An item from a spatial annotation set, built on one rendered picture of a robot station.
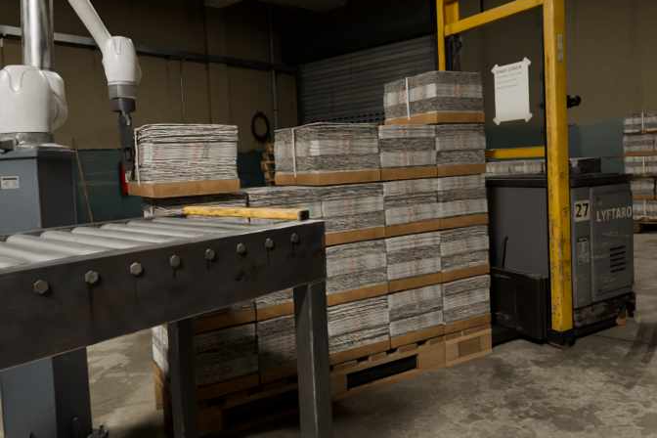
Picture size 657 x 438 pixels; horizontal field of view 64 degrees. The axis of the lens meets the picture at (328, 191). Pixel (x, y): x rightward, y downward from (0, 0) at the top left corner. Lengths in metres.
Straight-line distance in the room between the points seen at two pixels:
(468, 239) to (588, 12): 6.35
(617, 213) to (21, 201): 2.63
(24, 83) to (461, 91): 1.69
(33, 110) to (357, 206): 1.16
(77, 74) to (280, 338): 7.34
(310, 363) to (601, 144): 7.38
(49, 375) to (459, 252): 1.63
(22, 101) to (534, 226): 2.30
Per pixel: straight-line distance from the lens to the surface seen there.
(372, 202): 2.12
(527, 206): 2.91
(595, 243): 2.93
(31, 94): 1.90
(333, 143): 2.03
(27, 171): 1.85
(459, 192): 2.42
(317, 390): 1.14
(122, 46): 1.94
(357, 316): 2.14
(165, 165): 1.74
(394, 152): 2.19
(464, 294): 2.50
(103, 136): 8.95
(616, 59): 8.30
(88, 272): 0.81
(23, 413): 2.03
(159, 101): 9.48
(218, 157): 1.79
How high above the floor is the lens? 0.91
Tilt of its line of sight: 3 degrees down
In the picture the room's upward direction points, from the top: 3 degrees counter-clockwise
